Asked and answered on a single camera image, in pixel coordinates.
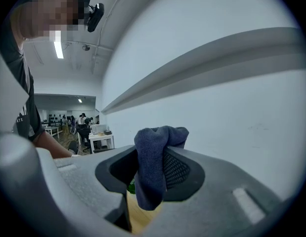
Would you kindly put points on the white perforated board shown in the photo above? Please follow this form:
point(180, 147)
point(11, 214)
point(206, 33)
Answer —
point(99, 128)

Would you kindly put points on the white side table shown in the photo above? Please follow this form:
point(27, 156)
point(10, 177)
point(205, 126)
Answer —
point(100, 138)

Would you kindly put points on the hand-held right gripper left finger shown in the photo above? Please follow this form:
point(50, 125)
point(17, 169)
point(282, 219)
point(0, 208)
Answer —
point(93, 181)

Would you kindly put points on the person's left forearm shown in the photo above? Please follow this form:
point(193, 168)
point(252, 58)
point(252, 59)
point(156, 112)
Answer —
point(54, 147)

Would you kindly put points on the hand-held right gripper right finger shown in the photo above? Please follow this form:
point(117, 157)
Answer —
point(217, 194)

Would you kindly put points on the black office chair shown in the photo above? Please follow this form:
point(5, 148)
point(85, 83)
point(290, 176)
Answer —
point(84, 134)

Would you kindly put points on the person's head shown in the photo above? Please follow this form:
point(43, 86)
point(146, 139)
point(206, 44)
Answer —
point(49, 9)

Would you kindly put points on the long white table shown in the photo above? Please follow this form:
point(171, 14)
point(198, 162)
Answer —
point(54, 130)

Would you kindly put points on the black folding chair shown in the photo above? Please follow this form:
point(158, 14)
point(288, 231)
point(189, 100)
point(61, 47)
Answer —
point(73, 147)

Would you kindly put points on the person's black printed t-shirt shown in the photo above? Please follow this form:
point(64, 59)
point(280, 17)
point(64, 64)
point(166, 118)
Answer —
point(26, 107)

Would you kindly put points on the dark blue cloth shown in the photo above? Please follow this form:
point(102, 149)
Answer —
point(150, 162)

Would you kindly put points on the round ceiling fixture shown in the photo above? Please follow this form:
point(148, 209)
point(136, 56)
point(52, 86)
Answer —
point(85, 47)

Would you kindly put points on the black head-mounted camera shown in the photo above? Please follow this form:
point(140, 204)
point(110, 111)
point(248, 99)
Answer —
point(96, 17)

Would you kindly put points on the long ceiling light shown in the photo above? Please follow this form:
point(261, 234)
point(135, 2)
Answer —
point(58, 48)

